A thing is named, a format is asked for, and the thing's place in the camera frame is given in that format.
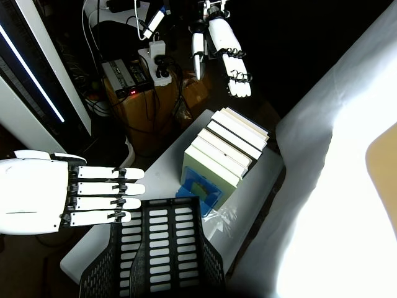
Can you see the white panel with light strip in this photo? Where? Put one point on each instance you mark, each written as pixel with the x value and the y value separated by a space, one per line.
pixel 18 108

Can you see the white plastic bin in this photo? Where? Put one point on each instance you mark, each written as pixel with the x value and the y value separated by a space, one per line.
pixel 130 152

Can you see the brown cardboard box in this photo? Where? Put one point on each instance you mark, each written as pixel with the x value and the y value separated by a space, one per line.
pixel 136 115

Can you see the silver power supply box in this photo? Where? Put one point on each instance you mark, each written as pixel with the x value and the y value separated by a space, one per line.
pixel 116 74

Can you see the black plastic file rack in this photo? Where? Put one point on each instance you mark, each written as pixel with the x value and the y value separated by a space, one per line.
pixel 171 248

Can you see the blue metal bookend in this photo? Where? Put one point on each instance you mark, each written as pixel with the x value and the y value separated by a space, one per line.
pixel 186 177

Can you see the black electronics box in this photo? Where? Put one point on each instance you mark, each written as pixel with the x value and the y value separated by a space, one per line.
pixel 139 74

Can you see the white power strip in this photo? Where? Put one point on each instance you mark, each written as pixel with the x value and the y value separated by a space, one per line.
pixel 162 81

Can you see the black power plug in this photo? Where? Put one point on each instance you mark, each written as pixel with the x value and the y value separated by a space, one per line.
pixel 161 60
pixel 162 73

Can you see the clear plastic film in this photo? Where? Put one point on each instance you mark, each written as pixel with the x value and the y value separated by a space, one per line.
pixel 217 220

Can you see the black book with grey label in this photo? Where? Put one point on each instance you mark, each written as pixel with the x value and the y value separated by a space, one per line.
pixel 217 157

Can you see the white charger adapter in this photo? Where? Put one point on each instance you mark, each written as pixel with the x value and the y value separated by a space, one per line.
pixel 156 48

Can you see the white curved stand base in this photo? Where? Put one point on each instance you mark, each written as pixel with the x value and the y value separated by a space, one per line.
pixel 111 15

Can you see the pale green book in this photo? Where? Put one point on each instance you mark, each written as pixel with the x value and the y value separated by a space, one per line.
pixel 228 191

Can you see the black Let It Be book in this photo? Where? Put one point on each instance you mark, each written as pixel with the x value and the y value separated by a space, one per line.
pixel 232 141

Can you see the white USB dongle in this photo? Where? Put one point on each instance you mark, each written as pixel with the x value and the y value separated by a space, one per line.
pixel 153 23

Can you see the white Fashion India book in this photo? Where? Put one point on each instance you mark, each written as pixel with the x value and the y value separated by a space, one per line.
pixel 242 133

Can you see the pale yellow book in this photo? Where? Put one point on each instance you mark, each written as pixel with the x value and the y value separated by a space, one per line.
pixel 248 127

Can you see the white cloth backdrop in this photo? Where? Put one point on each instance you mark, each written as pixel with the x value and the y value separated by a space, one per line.
pixel 310 155

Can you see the tan board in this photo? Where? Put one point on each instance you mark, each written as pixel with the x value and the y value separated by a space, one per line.
pixel 384 174

